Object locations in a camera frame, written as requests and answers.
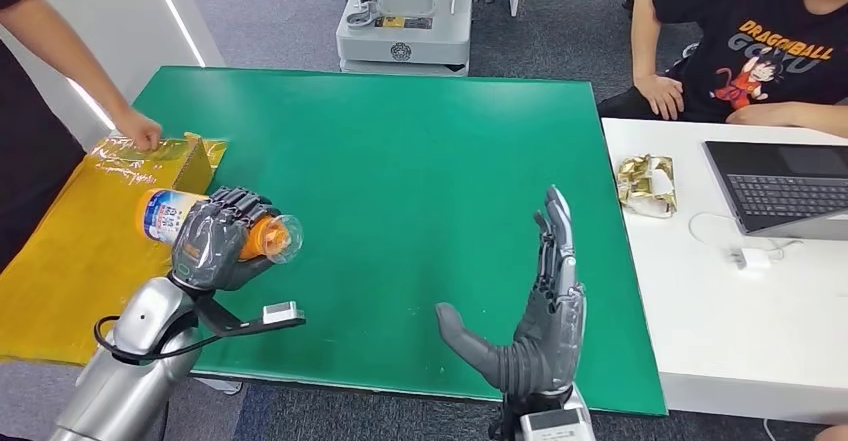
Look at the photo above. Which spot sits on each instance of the grey laptop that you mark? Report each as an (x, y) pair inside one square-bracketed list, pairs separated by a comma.
[(785, 193)]

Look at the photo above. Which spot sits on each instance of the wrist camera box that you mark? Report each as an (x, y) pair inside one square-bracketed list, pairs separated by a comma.
[(553, 425), (281, 313)]

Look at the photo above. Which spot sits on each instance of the yellow film-wrapped cardboard box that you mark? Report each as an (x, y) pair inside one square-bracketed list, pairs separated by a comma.
[(66, 272)]

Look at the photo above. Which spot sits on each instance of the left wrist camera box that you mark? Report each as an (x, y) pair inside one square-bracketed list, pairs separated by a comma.
[(281, 313)]

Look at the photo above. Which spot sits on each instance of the crumpled gold foil wrapper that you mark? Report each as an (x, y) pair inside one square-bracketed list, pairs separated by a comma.
[(646, 184)]

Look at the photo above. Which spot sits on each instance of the person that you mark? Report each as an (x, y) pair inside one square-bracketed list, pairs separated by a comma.
[(26, 160), (752, 34)]

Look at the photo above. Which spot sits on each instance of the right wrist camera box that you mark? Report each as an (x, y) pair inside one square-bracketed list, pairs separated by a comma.
[(553, 425)]

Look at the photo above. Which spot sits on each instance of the white power adapter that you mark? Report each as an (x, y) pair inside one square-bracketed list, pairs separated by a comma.
[(750, 258)]

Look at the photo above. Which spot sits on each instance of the person's right hand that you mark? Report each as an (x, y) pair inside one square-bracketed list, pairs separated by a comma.
[(661, 97)]

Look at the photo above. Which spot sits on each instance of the person's left hand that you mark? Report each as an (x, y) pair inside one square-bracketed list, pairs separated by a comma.
[(760, 114), (140, 130)]

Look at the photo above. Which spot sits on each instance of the green table mat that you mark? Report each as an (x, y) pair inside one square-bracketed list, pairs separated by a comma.
[(397, 160)]

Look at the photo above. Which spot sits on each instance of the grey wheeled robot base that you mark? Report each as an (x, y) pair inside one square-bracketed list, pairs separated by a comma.
[(405, 37)]

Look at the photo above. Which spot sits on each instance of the orange plastic bottle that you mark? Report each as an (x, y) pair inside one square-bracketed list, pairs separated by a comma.
[(159, 216)]

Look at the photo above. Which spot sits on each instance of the white wall light strip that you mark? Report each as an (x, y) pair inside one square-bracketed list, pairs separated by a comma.
[(175, 14), (93, 105)]

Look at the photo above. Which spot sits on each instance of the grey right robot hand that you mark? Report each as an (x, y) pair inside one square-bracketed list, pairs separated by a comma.
[(550, 338)]

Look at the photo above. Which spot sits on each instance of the white desk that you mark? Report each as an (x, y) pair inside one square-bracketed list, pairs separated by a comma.
[(729, 332)]

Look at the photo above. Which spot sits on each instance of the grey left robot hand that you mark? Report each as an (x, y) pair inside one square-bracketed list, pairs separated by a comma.
[(208, 252)]

